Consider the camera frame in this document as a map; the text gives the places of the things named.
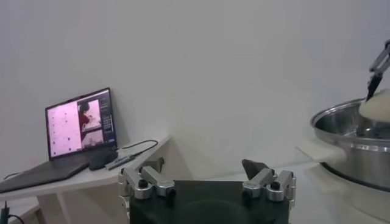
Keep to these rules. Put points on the black laptop with pink screen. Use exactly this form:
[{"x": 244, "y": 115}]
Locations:
[{"x": 67, "y": 131}]

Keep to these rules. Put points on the black computer mouse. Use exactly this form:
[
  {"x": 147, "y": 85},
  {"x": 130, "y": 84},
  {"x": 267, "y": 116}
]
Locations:
[{"x": 102, "y": 159}]

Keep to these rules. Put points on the stainless steel steamer basket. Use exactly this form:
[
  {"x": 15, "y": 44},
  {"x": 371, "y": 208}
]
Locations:
[{"x": 350, "y": 155}]

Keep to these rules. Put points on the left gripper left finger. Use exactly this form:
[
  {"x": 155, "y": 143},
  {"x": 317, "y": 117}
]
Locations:
[{"x": 152, "y": 179}]

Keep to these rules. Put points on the white side desk with mouse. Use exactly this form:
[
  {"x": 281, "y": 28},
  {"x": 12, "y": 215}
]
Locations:
[{"x": 91, "y": 179}]

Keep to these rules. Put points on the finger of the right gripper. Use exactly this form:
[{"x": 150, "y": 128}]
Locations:
[{"x": 374, "y": 86}]

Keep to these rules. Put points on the white steamed baozi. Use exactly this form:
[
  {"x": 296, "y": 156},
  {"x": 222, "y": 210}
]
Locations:
[{"x": 379, "y": 106}]

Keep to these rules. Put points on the grey usb hub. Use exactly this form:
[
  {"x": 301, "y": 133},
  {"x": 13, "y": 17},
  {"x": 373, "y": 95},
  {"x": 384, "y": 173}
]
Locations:
[{"x": 120, "y": 162}]

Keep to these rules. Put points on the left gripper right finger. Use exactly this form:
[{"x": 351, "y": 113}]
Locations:
[{"x": 259, "y": 179}]

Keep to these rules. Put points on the cream electric cooker pot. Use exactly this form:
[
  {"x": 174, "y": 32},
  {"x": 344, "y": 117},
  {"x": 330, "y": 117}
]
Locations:
[{"x": 323, "y": 152}]

